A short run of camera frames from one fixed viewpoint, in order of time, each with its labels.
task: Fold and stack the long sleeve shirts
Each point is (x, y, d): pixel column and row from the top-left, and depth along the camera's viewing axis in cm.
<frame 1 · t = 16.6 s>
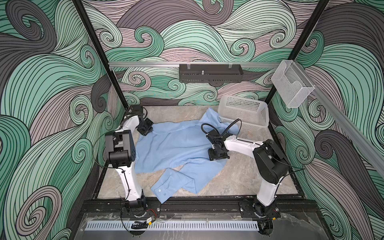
left hand: (154, 126, 99), fingers closed
right hand: (214, 157, 93), fingers open
light blue long sleeve shirt: (182, 148, 90), point 7 cm above the table
white plastic laundry basket: (253, 115, 117), on the table

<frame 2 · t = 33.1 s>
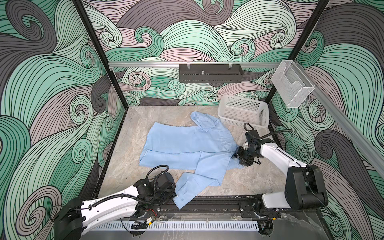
left hand: (178, 195, 77), fingers closed
right hand: (235, 158, 87), fingers open
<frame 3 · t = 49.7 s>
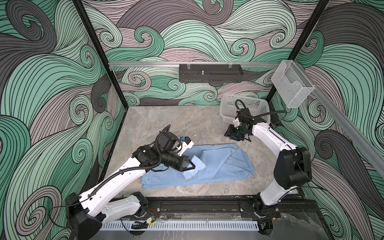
left hand: (194, 166, 65), fingers closed
right hand: (227, 135, 89), fingers open
light blue long sleeve shirt: (214, 162, 92), on the table
the other named things where they were.

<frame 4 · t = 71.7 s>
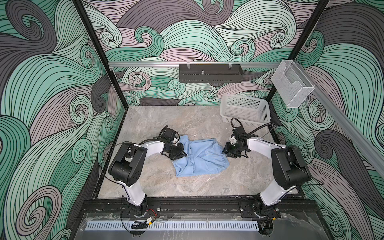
left hand: (186, 153, 91), fingers closed
right hand: (224, 153, 93), fingers open
light blue long sleeve shirt: (203, 156, 92), point 2 cm above the table
the other named things where they were.

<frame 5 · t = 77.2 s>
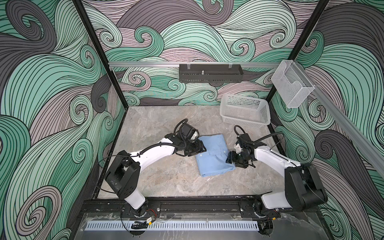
left hand: (204, 150, 81), fingers open
right hand: (230, 162, 88), fingers open
light blue long sleeve shirt: (212, 162, 89), point 3 cm above the table
the other named things where they were.

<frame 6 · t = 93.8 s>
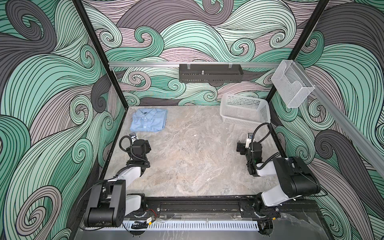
left hand: (138, 141, 89), fingers open
right hand: (247, 141, 93), fingers open
light blue long sleeve shirt: (152, 120, 109), point 4 cm above the table
the other named things where they were.

